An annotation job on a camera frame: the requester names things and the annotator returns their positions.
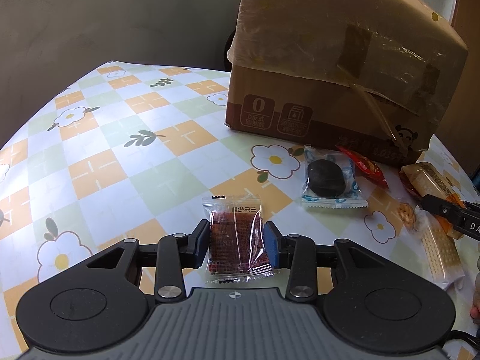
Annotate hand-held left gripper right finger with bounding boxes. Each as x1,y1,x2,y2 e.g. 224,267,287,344
263,221,379,303

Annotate brown cardboard box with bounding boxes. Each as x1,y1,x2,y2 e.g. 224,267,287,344
224,0,469,167

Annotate checked floral tablecloth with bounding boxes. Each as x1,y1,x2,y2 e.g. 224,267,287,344
0,60,480,360

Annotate black cookie packet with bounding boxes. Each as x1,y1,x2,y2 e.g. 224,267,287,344
301,145,369,209

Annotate small orange nut packet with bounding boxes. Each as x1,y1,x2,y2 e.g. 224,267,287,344
397,202,419,233

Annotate wooden wall panel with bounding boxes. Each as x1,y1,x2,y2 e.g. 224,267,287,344
450,0,480,49

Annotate red candy packet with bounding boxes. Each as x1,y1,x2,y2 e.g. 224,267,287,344
335,145,389,189

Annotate clear cracker packet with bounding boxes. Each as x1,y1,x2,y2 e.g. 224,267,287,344
414,206,466,290

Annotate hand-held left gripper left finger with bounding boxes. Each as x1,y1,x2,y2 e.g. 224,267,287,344
86,219,211,303

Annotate red snack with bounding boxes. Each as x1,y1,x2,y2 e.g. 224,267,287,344
201,194,272,285

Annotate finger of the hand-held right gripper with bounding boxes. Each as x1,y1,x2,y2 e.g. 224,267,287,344
420,194,457,228

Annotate golden brown wafer packet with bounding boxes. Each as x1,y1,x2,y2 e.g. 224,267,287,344
398,162,466,241

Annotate black cable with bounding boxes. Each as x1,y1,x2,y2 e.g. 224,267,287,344
444,329,480,350

